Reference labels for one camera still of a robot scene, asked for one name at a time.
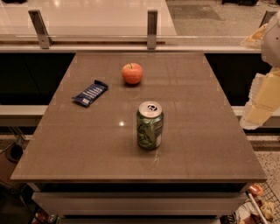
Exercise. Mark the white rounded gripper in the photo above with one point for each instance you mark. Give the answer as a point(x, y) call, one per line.
point(271, 44)

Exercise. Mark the green soda can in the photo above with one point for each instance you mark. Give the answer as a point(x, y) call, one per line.
point(149, 125)

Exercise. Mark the red apple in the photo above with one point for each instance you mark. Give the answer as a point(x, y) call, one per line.
point(132, 73)

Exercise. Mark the blue snack bar wrapper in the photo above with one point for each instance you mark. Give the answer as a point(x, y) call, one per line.
point(91, 93)

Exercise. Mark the grey table drawer front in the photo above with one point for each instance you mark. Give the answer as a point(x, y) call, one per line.
point(139, 203)

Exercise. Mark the dark round bin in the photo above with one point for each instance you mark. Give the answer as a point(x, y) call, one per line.
point(14, 153)

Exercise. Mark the right metal railing bracket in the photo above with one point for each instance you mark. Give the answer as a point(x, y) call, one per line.
point(267, 17)

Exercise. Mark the metal railing bracket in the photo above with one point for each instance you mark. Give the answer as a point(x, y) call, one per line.
point(39, 26)
point(152, 28)
point(267, 17)

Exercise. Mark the middle metal railing bracket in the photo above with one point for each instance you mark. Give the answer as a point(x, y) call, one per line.
point(152, 28)

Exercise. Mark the wire basket with snacks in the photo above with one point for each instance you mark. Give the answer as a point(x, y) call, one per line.
point(261, 207)

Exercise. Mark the left metal railing bracket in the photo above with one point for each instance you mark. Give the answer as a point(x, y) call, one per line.
point(39, 26)

